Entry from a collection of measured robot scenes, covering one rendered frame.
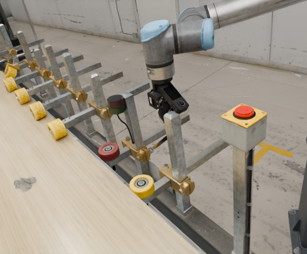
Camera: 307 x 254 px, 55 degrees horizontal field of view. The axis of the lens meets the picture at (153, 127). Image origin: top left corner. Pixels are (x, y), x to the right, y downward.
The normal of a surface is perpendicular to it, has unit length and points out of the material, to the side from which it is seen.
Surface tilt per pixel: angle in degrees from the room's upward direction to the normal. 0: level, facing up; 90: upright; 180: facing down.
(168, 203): 0
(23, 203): 0
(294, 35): 90
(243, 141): 90
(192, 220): 0
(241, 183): 90
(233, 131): 90
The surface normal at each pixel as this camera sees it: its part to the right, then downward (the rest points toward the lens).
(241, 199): -0.78, 0.43
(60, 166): -0.15, -0.83
